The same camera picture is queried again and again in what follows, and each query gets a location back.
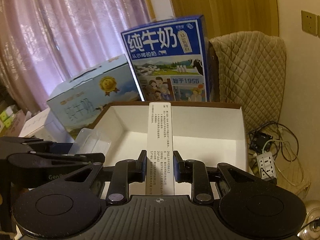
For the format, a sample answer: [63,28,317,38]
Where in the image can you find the white power strip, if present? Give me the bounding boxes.
[256,152,276,179]

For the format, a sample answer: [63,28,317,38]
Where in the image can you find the brown open cardboard box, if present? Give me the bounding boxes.
[89,102,247,171]

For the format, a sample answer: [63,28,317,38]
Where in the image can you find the dark blue milk carton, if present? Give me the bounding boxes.
[121,15,211,102]

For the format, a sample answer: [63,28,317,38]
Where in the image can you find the light blue milk carton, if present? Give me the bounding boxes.
[47,54,140,138]

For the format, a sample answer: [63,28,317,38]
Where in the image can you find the clear plastic package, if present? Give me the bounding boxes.
[68,128,111,155]

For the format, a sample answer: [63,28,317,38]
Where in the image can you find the quilted beige chair cover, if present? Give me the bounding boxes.
[208,31,286,132]

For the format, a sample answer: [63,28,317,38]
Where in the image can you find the tangled black cables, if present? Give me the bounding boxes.
[247,121,301,163]

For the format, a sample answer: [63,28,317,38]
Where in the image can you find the white paper medicine box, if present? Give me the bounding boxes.
[145,102,175,196]

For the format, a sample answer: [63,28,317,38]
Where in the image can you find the white printed product box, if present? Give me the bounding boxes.
[19,108,53,141]

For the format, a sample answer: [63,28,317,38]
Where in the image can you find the pink window curtain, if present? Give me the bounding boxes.
[1,0,149,113]

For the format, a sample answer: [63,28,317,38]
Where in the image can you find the wall socket plate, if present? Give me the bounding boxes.
[301,10,319,36]

